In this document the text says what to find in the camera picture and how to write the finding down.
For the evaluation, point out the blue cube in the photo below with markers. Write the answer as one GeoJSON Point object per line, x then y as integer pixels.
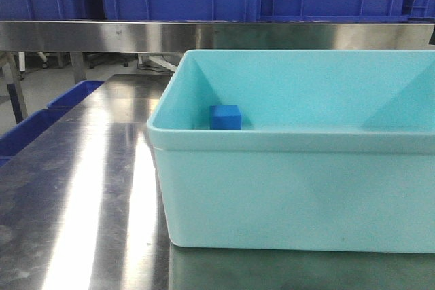
{"type": "Point", "coordinates": [225, 117]}

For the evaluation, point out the steel shelf leg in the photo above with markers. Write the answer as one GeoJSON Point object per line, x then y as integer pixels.
{"type": "Point", "coordinates": [14, 88]}

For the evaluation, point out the light teal plastic tub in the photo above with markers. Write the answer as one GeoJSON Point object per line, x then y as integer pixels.
{"type": "Point", "coordinates": [335, 153]}

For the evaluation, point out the blue bin beside table far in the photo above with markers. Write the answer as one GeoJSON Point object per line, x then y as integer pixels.
{"type": "Point", "coordinates": [74, 95]}

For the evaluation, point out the blue bin beside table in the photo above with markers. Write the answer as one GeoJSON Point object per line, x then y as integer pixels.
{"type": "Point", "coordinates": [74, 95]}
{"type": "Point", "coordinates": [24, 133]}

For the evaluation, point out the blue bin beside table near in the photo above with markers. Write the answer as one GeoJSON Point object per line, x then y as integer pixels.
{"type": "Point", "coordinates": [24, 133]}

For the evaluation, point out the stainless steel shelf rail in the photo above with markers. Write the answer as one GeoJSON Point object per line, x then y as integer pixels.
{"type": "Point", "coordinates": [178, 37]}

